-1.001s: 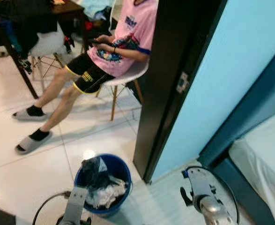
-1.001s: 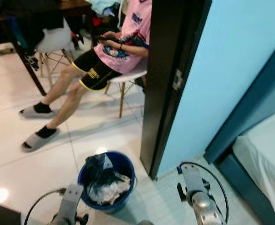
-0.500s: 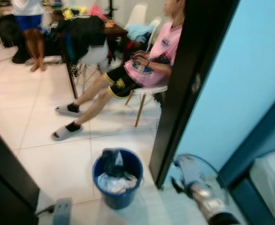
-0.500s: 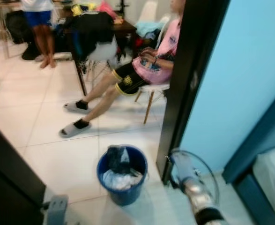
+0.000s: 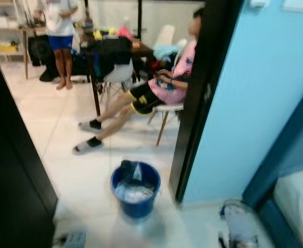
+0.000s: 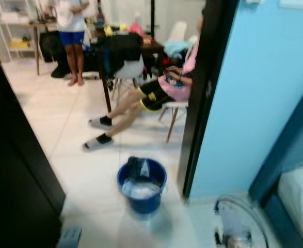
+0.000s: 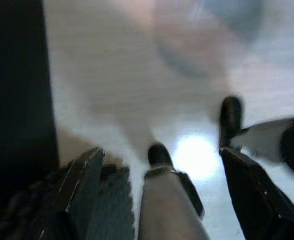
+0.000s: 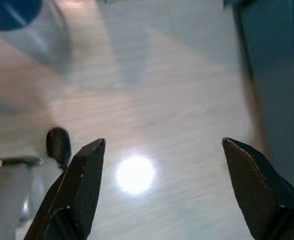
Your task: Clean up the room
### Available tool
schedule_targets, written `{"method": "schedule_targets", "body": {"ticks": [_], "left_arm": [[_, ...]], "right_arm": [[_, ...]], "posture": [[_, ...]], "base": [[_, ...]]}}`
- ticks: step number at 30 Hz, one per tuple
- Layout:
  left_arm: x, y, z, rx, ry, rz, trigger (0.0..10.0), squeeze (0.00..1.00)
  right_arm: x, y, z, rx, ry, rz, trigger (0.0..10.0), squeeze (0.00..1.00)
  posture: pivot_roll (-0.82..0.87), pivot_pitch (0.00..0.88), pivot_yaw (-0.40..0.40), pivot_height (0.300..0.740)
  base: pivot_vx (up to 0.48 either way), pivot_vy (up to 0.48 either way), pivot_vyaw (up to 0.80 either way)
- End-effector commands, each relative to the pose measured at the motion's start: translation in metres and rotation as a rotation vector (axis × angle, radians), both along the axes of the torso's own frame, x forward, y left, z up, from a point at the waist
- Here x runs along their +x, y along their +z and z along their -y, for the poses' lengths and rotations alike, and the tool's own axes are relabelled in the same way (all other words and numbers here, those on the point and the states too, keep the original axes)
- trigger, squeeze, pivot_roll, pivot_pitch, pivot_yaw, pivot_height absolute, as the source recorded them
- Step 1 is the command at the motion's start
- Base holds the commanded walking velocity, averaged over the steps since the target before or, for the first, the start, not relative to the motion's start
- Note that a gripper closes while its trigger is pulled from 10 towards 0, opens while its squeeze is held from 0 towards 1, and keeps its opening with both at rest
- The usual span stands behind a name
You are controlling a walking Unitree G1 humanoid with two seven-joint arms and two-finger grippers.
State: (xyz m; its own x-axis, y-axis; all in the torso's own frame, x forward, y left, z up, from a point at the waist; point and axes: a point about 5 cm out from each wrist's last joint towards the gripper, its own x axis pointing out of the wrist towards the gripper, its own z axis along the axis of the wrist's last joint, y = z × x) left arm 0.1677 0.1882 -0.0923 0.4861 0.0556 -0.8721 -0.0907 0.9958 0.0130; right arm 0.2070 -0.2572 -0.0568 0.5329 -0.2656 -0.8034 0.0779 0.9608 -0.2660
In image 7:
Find dark furniture side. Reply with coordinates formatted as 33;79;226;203
0;0;61;176

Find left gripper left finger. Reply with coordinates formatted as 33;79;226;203
38;146;135;240

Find silver robot leg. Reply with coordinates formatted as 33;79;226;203
219;96;294;176
139;142;205;240

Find silver left robot leg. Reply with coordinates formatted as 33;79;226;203
139;142;205;240

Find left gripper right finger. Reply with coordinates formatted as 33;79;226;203
219;146;294;240

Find silver right robot leg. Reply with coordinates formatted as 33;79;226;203
219;96;294;176

